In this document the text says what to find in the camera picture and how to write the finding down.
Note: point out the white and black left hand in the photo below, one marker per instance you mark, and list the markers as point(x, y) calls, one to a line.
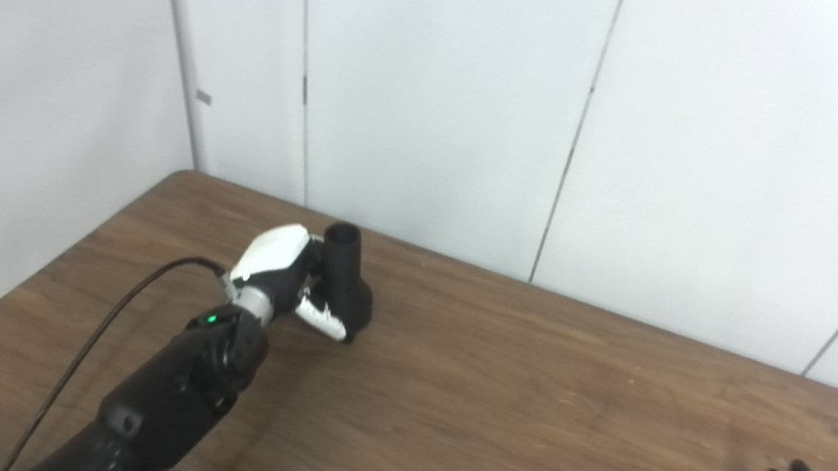
point(271, 255)

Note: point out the black nozzle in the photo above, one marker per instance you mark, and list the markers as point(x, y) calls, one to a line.
point(348, 291)

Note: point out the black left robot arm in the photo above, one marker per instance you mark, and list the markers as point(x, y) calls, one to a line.
point(180, 391)

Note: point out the small gray wall label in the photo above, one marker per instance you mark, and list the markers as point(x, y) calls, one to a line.
point(204, 98)

